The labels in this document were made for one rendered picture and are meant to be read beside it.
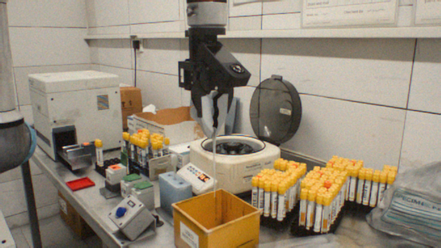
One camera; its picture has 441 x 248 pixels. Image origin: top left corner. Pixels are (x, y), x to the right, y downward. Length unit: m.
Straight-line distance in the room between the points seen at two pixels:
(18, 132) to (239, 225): 0.55
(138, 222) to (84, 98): 0.68
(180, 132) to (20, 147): 0.54
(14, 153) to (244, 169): 0.57
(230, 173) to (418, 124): 0.50
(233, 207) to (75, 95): 0.79
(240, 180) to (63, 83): 0.73
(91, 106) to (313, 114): 0.81
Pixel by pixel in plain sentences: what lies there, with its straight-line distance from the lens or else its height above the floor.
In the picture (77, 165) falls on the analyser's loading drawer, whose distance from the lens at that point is 1.21.
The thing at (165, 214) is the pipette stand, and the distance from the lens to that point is 0.88.
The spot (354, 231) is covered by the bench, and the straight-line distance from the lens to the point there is 0.88.
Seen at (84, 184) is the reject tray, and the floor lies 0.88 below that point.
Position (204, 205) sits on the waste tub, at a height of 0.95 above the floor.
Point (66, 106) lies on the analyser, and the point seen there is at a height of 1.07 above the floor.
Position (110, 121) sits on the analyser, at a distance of 1.40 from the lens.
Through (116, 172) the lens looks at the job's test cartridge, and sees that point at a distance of 1.00.
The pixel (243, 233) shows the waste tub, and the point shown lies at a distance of 0.70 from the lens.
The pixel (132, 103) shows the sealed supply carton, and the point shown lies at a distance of 1.83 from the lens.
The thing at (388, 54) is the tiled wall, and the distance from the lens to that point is 1.01.
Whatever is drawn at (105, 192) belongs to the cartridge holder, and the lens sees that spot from 1.02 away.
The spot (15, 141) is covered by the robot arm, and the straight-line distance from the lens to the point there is 0.90.
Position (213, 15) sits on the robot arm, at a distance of 0.62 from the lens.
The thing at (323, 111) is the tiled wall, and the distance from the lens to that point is 1.12.
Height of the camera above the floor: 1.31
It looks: 14 degrees down
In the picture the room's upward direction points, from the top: straight up
